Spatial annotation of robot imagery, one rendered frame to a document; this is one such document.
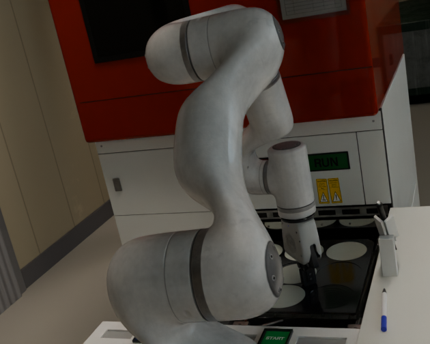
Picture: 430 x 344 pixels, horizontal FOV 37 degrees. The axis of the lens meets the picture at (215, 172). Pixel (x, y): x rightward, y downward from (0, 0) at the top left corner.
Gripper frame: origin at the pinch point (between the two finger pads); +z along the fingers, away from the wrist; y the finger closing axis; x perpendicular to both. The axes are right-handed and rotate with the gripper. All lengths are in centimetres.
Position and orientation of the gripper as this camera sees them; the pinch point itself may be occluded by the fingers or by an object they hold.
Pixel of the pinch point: (308, 275)
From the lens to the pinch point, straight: 151.0
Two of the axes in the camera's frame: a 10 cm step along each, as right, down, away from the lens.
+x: 9.1, -2.8, 2.9
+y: 3.6, 2.2, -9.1
